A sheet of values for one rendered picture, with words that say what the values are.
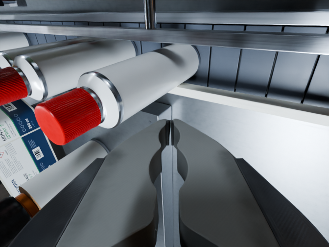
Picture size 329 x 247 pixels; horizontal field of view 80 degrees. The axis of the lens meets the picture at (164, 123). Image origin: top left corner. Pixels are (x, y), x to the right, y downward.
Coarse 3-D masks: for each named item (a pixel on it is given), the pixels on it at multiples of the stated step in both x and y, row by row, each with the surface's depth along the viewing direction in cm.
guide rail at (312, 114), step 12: (180, 84) 28; (192, 84) 28; (192, 96) 26; (204, 96) 25; (216, 96) 24; (228, 96) 24; (240, 96) 24; (252, 96) 24; (252, 108) 23; (264, 108) 22; (276, 108) 21; (288, 108) 21; (300, 108) 21; (312, 108) 20; (324, 108) 20; (300, 120) 21; (312, 120) 20; (324, 120) 19
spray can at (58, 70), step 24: (72, 48) 24; (96, 48) 26; (120, 48) 29; (0, 72) 19; (24, 72) 20; (48, 72) 21; (72, 72) 23; (0, 96) 19; (24, 96) 21; (48, 96) 23
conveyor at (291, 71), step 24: (48, 24) 41; (72, 24) 37; (96, 24) 34; (120, 24) 32; (144, 24) 29; (168, 24) 27; (192, 24) 26; (144, 48) 31; (216, 48) 25; (216, 72) 27; (240, 72) 25; (264, 72) 24; (288, 72) 22; (312, 72) 22; (264, 96) 25; (288, 96) 23; (312, 96) 22
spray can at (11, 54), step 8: (64, 40) 29; (72, 40) 30; (80, 40) 30; (88, 40) 31; (16, 48) 25; (24, 48) 25; (32, 48) 25; (40, 48) 26; (48, 48) 26; (0, 56) 23; (8, 56) 23; (0, 64) 23; (8, 64) 23
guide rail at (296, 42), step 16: (32, 32) 31; (48, 32) 29; (64, 32) 27; (80, 32) 25; (96, 32) 24; (112, 32) 23; (128, 32) 21; (144, 32) 20; (160, 32) 19; (176, 32) 19; (192, 32) 18; (208, 32) 17; (224, 32) 16; (240, 32) 16; (256, 32) 16; (272, 32) 15; (288, 32) 15; (240, 48) 16; (256, 48) 16; (272, 48) 15; (288, 48) 15; (304, 48) 14; (320, 48) 14
